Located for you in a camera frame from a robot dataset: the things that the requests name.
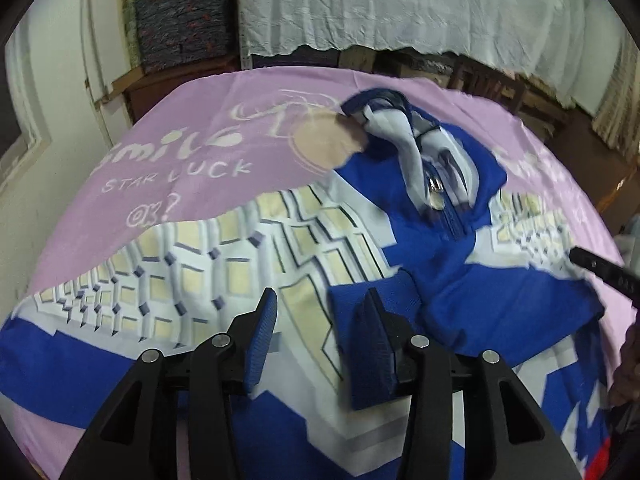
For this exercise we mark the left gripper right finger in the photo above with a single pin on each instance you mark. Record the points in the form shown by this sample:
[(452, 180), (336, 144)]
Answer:
[(506, 433)]

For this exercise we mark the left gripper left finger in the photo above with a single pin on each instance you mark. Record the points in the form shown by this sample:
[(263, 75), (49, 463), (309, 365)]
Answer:
[(134, 433)]

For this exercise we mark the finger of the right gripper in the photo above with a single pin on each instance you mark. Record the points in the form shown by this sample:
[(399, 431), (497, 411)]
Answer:
[(611, 274)]

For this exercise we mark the blue red white hooded jacket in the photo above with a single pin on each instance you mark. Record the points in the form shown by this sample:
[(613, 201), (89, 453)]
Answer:
[(423, 215)]

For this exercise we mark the person right hand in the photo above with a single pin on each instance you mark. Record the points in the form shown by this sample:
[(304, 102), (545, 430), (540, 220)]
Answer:
[(626, 382)]

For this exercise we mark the beige patterned window curtain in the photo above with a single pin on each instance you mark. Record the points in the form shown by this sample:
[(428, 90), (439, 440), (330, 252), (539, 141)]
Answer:
[(617, 120)]

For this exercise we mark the dark wooden chair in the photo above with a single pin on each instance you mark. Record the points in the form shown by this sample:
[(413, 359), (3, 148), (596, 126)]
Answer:
[(477, 79)]

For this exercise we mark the pink printed bed sheet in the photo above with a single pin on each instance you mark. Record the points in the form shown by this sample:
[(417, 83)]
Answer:
[(217, 142)]

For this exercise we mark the white lace curtain cloth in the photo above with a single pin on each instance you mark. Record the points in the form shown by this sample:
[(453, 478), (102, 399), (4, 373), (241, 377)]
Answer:
[(542, 38)]

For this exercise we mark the brown wooden cabinet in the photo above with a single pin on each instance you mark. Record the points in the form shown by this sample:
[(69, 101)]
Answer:
[(143, 91)]

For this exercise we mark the stack of patterned storage boxes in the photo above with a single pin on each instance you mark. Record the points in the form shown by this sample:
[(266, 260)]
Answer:
[(177, 32)]

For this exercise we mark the window with metal frame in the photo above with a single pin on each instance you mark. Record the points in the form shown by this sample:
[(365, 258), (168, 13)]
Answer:
[(34, 137)]

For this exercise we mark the white boards leaning on wall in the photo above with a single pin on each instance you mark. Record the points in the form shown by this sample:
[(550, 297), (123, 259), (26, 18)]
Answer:
[(104, 47)]

